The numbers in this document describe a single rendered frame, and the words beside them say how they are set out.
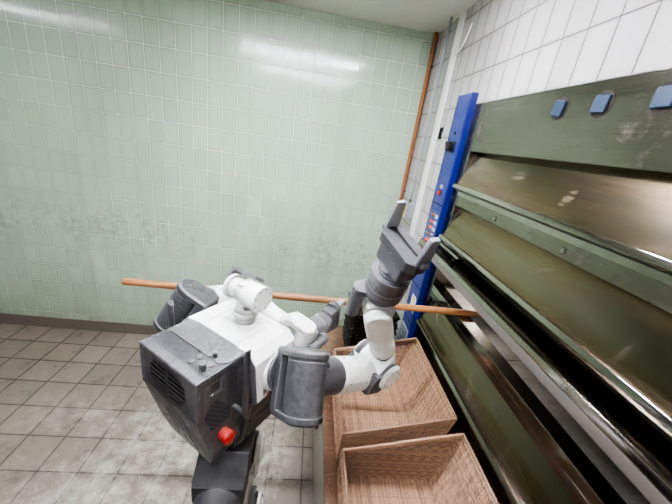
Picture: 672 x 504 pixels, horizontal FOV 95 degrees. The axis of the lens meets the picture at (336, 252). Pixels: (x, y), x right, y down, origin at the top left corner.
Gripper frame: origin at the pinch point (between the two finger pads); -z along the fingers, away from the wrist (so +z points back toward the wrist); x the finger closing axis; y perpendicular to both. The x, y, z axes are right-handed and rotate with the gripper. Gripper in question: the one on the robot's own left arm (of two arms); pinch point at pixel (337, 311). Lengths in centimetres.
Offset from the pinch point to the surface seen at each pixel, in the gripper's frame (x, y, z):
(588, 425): -21, 75, 33
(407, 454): 47, 42, 2
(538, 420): 2, 74, 6
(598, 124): -79, 63, -11
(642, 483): -21, 81, 41
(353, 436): 46, 20, 9
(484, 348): 2, 55, -20
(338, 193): -28, -71, -108
